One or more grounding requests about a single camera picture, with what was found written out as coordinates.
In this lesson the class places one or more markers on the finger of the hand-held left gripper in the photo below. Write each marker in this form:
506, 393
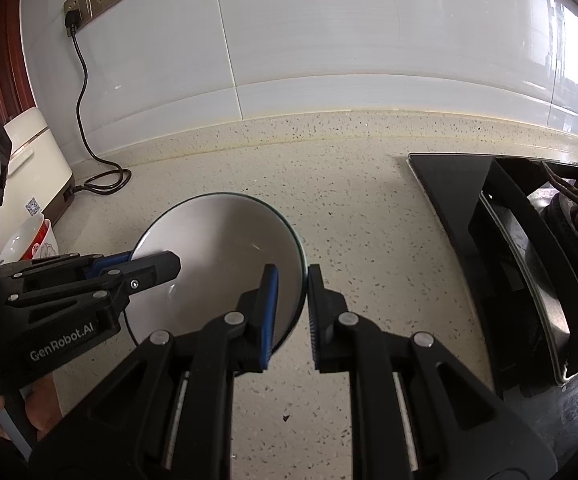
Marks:
109, 262
154, 267

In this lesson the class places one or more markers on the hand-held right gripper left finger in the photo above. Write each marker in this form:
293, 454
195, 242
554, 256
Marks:
269, 310

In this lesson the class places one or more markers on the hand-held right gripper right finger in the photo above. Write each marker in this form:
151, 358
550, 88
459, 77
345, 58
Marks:
314, 320

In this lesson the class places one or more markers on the white bowl with dark rim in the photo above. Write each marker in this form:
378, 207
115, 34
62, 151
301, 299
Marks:
219, 240

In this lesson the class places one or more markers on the white bowl with red print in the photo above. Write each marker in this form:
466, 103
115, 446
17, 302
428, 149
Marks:
24, 237

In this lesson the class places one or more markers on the person's left hand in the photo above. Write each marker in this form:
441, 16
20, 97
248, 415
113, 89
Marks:
44, 405

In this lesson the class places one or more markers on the white rice cooker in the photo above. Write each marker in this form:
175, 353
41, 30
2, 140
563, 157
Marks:
34, 160

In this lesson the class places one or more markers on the black glass gas stove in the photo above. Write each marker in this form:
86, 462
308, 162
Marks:
449, 180

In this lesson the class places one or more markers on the black pan support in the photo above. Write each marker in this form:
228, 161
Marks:
499, 220

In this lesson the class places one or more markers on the black stove burner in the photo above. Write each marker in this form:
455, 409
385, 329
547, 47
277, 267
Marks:
574, 225

